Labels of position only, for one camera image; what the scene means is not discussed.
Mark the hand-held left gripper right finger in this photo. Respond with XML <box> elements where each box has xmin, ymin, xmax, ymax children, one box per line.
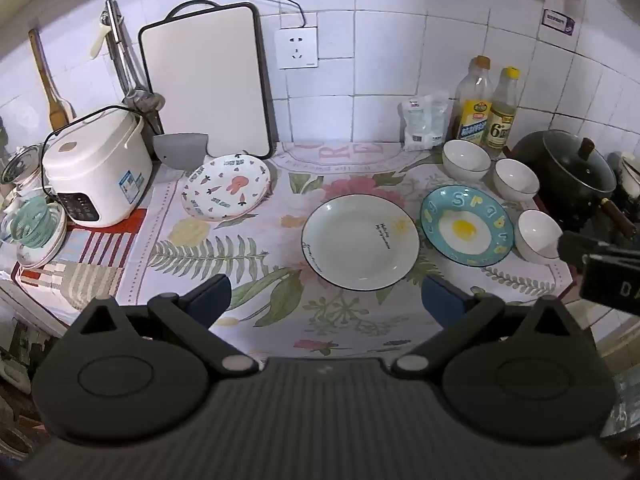
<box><xmin>390</xmin><ymin>274</ymin><xmax>585</xmax><ymax>379</ymax></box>

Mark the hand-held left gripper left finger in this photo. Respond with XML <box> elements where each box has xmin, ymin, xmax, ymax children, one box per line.
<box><xmin>66</xmin><ymin>274</ymin><xmax>262</xmax><ymax>376</ymax></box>

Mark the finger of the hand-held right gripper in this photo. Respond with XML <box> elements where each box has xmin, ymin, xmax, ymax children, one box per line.
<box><xmin>557</xmin><ymin>230</ymin><xmax>626</xmax><ymax>265</ymax></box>

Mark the white ribbed bowl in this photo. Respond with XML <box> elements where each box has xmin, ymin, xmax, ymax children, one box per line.
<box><xmin>515</xmin><ymin>209</ymin><xmax>565</xmax><ymax>263</ymax></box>
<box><xmin>442</xmin><ymin>139</ymin><xmax>492</xmax><ymax>182</ymax></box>
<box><xmin>493</xmin><ymin>158</ymin><xmax>541</xmax><ymax>200</ymax></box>

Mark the blue egg print plate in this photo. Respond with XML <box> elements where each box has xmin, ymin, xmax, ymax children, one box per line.
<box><xmin>420</xmin><ymin>185</ymin><xmax>516</xmax><ymax>267</ymax></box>

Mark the white plate with dark rim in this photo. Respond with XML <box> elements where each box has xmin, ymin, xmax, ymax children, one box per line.
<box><xmin>301</xmin><ymin>194</ymin><xmax>421</xmax><ymax>291</ymax></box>

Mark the rabbit print plate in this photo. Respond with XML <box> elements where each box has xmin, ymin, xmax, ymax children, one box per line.
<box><xmin>181</xmin><ymin>154</ymin><xmax>272</xmax><ymax>221</ymax></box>

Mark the floral tablecloth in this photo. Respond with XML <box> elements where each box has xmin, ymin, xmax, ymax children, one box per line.
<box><xmin>12</xmin><ymin>141</ymin><xmax>576</xmax><ymax>357</ymax></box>

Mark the glass wok lid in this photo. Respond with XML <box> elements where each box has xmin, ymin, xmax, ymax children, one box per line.
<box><xmin>542</xmin><ymin>135</ymin><xmax>618</xmax><ymax>196</ymax></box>

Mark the white container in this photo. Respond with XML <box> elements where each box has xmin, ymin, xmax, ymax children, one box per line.
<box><xmin>620</xmin><ymin>152</ymin><xmax>640</xmax><ymax>197</ymax></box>

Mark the dark wok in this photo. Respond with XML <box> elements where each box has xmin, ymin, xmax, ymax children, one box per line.
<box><xmin>511</xmin><ymin>130</ymin><xmax>638</xmax><ymax>238</ymax></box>

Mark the red striped cloth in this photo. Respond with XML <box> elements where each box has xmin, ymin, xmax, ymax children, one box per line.
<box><xmin>15</xmin><ymin>209</ymin><xmax>147</xmax><ymax>312</ymax></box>

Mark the grey cleaver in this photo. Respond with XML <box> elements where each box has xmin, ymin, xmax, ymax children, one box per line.
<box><xmin>152</xmin><ymin>132</ymin><xmax>210</xmax><ymax>167</ymax></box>

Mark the clear vinegar bottle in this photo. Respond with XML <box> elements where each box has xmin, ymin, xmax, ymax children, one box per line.
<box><xmin>484</xmin><ymin>66</ymin><xmax>522</xmax><ymax>155</ymax></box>

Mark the white rice cooker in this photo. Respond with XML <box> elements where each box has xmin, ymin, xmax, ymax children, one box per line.
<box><xmin>41</xmin><ymin>105</ymin><xmax>153</xmax><ymax>227</ymax></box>

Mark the yellow label oil bottle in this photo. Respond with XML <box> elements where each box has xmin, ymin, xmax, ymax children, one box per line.
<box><xmin>452</xmin><ymin>55</ymin><xmax>495</xmax><ymax>143</ymax></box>

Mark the white salt bag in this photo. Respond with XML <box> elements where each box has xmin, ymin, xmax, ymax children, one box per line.
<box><xmin>399</xmin><ymin>94</ymin><xmax>451</xmax><ymax>152</ymax></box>

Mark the green plastic basket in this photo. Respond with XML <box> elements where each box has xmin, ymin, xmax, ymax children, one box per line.
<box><xmin>10</xmin><ymin>196</ymin><xmax>62</xmax><ymax>251</ymax></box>

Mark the white cutting board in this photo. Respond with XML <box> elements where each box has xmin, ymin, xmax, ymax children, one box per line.
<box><xmin>138</xmin><ymin>1</ymin><xmax>275</xmax><ymax>160</ymax></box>

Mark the glass pot lid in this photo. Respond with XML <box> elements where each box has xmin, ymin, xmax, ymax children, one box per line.
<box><xmin>0</xmin><ymin>144</ymin><xmax>46</xmax><ymax>196</ymax></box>

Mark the wooden spatula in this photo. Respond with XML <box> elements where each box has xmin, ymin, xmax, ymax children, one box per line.
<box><xmin>27</xmin><ymin>27</ymin><xmax>76</xmax><ymax>133</ymax></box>

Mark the metal ladle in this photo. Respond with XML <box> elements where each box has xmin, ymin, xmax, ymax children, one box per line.
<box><xmin>104</xmin><ymin>0</ymin><xmax>166</xmax><ymax>113</ymax></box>

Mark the white wall socket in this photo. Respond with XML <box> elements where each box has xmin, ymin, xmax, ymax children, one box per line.
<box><xmin>274</xmin><ymin>26</ymin><xmax>319</xmax><ymax>70</ymax></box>

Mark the cream plastic utensil handle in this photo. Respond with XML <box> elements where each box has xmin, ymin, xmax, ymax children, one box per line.
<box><xmin>90</xmin><ymin>12</ymin><xmax>112</xmax><ymax>59</ymax></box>

